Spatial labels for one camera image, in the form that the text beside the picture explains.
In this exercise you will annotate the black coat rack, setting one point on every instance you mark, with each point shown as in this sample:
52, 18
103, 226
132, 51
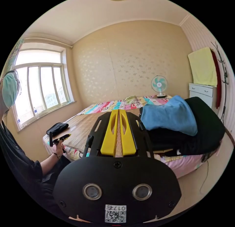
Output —
224, 80

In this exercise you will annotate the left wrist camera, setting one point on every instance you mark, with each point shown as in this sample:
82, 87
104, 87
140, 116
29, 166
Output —
50, 138

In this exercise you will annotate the pile of clothes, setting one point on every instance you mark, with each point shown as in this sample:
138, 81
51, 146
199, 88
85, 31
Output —
183, 127

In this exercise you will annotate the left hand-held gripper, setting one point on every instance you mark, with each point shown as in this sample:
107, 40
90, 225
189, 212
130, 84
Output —
58, 140

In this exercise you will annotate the person's body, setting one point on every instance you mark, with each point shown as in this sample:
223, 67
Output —
18, 157

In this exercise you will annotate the small white table fan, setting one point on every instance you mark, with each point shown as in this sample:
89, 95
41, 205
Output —
159, 84

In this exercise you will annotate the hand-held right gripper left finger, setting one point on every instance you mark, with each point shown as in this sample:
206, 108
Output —
109, 137

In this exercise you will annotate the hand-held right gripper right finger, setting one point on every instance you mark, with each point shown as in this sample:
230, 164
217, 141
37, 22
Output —
127, 137

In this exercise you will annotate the window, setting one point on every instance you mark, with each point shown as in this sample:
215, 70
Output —
36, 87

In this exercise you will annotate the person's left forearm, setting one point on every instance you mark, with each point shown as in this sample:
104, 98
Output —
49, 161

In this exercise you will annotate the folded black garment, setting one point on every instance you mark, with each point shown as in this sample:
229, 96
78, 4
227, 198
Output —
57, 128

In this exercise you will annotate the green curtain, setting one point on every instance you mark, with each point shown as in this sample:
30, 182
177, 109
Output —
15, 52

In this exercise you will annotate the white cupboard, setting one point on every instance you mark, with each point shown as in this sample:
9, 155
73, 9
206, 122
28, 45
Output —
201, 94

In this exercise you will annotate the yellow towel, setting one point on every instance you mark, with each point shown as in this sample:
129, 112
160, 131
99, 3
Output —
202, 67

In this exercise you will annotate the bed with woven mat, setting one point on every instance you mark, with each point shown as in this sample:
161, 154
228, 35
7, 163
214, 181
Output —
82, 127

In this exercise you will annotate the red cloth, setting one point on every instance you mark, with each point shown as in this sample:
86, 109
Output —
218, 83

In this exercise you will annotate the person's left hand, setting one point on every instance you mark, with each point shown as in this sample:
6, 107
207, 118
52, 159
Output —
59, 149

